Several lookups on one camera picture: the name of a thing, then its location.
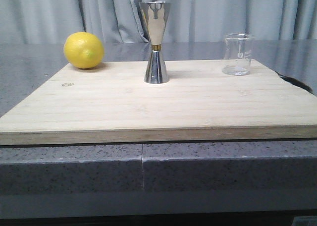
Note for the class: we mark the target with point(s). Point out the white label sticker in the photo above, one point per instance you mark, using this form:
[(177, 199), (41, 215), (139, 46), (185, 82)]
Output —
[(305, 221)]

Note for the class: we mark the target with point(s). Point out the yellow lemon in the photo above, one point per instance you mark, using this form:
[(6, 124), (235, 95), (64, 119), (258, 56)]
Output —
[(83, 50)]

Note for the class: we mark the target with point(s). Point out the light wooden cutting board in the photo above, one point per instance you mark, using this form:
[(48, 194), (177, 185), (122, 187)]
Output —
[(112, 103)]

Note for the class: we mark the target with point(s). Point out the steel double jigger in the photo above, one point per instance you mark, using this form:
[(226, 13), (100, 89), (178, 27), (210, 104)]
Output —
[(156, 42)]

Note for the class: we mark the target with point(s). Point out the clear glass measuring beaker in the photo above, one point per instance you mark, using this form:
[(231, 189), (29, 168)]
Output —
[(238, 54)]

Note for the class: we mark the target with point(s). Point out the black cutting board handle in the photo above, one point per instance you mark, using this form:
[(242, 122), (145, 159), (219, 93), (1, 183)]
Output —
[(295, 82)]

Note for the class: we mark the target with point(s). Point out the grey curtain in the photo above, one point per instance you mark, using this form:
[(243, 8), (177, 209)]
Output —
[(121, 21)]

